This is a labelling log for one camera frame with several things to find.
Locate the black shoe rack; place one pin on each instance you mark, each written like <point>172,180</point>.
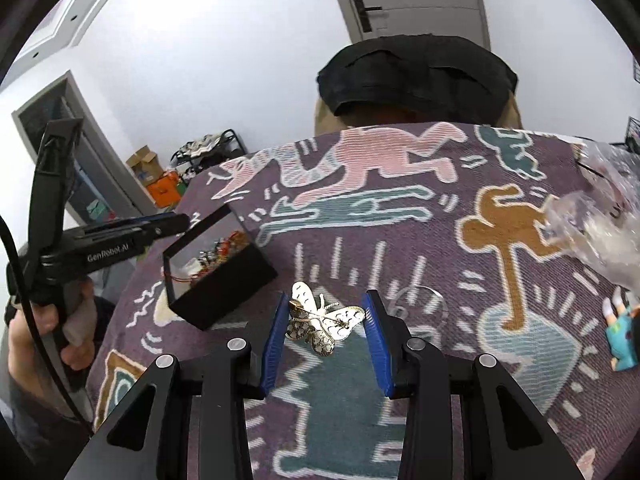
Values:
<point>211,150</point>

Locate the cardboard box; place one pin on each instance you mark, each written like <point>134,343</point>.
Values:
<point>145,166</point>

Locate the clear plastic bag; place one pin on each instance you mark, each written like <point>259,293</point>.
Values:
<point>600,226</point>

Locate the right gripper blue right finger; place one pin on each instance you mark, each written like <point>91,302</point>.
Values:
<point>382,343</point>

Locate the white gold butterfly brooch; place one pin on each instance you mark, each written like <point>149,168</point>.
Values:
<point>322,325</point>

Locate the patterned purple woven blanket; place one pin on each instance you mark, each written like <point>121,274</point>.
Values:
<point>456,208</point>

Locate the person's left hand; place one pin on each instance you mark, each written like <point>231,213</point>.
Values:
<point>23,364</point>

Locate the silver bangle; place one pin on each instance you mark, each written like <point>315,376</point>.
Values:
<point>420,303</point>

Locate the orange box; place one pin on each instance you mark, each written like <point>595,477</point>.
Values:
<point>165,190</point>

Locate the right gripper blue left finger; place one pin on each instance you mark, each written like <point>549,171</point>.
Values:
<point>273,347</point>

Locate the black door handle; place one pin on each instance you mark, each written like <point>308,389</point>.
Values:
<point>363,11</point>

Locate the black jewelry box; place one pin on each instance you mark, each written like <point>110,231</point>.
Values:
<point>213,268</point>

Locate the black-haired boy figurine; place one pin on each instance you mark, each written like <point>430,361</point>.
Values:
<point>621,314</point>

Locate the black jacket on chair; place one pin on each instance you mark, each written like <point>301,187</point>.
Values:
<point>441,77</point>

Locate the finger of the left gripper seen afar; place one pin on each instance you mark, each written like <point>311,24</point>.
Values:
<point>155,227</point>

